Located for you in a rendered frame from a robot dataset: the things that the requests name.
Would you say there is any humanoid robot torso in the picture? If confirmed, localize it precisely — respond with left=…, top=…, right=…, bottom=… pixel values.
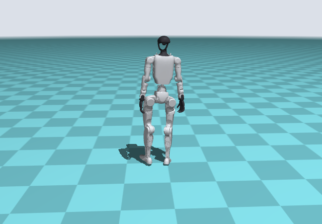
left=152, top=53, right=175, bottom=104

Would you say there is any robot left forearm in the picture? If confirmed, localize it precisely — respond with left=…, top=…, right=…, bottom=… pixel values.
left=140, top=75, right=148, bottom=98

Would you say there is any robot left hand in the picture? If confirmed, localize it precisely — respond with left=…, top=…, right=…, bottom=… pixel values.
left=139, top=95, right=145, bottom=113

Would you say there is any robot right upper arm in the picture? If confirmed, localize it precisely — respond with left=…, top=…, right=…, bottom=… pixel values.
left=174, top=56, right=182, bottom=82

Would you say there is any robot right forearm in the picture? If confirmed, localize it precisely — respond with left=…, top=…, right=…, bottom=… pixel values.
left=177, top=77, right=184, bottom=99

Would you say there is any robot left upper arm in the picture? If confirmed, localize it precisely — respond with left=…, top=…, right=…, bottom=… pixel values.
left=144, top=56, right=155, bottom=82

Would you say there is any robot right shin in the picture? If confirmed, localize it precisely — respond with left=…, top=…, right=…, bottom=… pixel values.
left=165, top=127, right=173, bottom=159

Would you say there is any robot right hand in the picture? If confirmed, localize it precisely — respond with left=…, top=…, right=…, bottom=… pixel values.
left=177, top=95, right=185, bottom=113

